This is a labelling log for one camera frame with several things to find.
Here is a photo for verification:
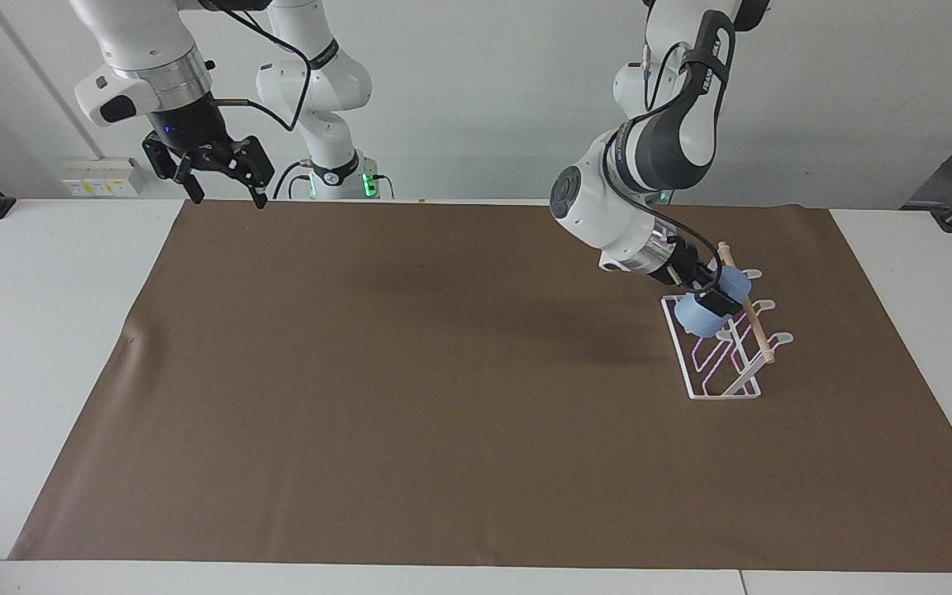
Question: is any white wall socket strip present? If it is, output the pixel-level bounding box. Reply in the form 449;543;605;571
61;156;146;198

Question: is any white cup holder rack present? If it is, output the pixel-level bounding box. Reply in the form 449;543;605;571
661;241;795;402

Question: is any black cable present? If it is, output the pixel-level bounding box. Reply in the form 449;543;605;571
218;0;315;133
274;160;313;200
645;202;723;270

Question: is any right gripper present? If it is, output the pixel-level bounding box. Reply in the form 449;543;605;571
142;89;275;210

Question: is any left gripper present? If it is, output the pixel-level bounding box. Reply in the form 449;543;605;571
663;238;735;317

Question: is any light blue cup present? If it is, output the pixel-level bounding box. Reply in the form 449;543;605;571
674;268;752;339

